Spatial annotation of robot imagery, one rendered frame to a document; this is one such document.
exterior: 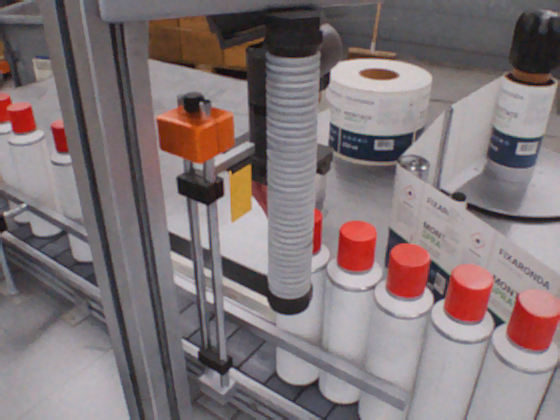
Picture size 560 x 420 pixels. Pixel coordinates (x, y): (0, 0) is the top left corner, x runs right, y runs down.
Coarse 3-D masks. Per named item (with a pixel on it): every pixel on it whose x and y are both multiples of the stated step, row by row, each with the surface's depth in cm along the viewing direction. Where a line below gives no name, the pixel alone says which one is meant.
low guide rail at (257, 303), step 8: (176, 256) 72; (176, 264) 72; (184, 264) 71; (192, 264) 71; (184, 272) 71; (192, 272) 70; (208, 272) 69; (208, 280) 69; (224, 280) 68; (224, 288) 68; (232, 288) 67; (240, 288) 67; (232, 296) 67; (240, 296) 66; (248, 296) 66; (256, 296) 65; (264, 296) 65; (248, 304) 66; (256, 304) 65; (264, 304) 64; (256, 312) 66; (264, 312) 65; (272, 312) 64
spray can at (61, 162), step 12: (60, 120) 69; (60, 132) 67; (60, 144) 68; (60, 156) 68; (60, 168) 68; (72, 168) 69; (60, 180) 70; (72, 180) 69; (60, 192) 71; (72, 192) 70; (72, 204) 71; (72, 216) 72; (72, 240) 75; (84, 252) 75
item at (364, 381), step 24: (0, 192) 79; (48, 216) 72; (192, 288) 59; (240, 312) 56; (264, 336) 54; (288, 336) 53; (312, 360) 52; (336, 360) 51; (360, 384) 49; (384, 384) 48
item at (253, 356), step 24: (24, 240) 81; (48, 240) 81; (72, 264) 76; (192, 312) 68; (192, 336) 65; (240, 336) 65; (240, 360) 61; (264, 360) 61; (264, 384) 59; (312, 408) 56; (336, 408) 56
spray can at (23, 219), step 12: (0, 96) 77; (0, 108) 76; (0, 120) 77; (0, 132) 77; (0, 144) 78; (0, 156) 79; (0, 168) 80; (12, 168) 80; (12, 180) 81; (12, 204) 83; (24, 216) 84
